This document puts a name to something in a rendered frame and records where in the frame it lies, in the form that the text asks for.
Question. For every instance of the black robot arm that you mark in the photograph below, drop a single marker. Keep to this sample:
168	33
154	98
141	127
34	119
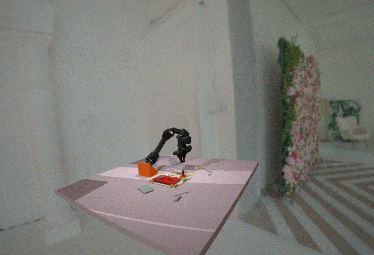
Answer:
185	138

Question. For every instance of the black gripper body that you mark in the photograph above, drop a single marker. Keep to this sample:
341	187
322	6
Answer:
179	151

